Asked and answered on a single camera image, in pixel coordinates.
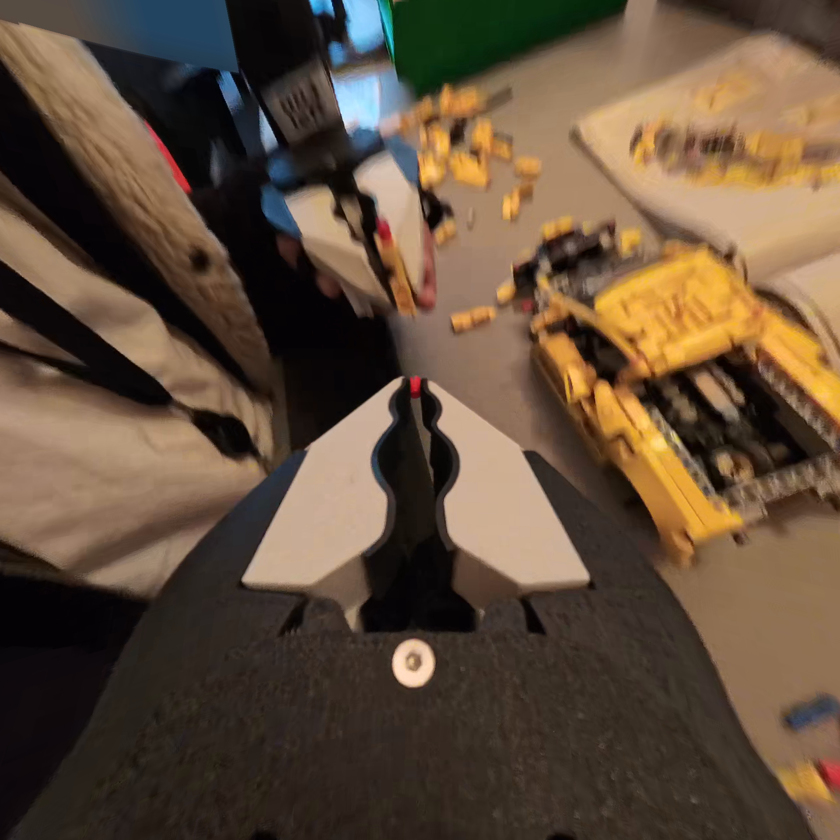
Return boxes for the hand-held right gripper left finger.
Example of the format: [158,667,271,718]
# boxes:
[240,376,404,630]

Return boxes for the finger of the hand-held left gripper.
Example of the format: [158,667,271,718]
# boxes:
[284,185,396,311]
[356,153,429,298]

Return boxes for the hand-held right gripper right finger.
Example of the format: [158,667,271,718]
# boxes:
[422,379,592,616]

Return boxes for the small yellow brick assembly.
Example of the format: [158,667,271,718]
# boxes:
[374,220,421,317]

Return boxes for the yellow brick car model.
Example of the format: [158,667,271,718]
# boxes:
[499,220,840,568]

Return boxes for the person's left forearm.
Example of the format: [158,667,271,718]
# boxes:
[190,184,401,368]

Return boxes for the grey desk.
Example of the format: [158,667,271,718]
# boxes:
[390,13,840,840]

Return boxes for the person's left hand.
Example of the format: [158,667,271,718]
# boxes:
[410,217,439,311]

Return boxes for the pile of yellow bricks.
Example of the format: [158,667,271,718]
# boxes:
[400,84,546,247]

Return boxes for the yellow connector brick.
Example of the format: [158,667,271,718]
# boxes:
[449,305,498,334]

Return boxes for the green plastic bin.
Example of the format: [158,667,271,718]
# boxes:
[381,0,627,93]

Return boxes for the fleece lined jacket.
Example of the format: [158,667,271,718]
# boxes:
[0,20,277,395]

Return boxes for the open instruction booklet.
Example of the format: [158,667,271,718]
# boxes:
[571,33,840,342]

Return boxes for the black cord toggle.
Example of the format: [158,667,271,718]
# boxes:
[193,410,261,462]

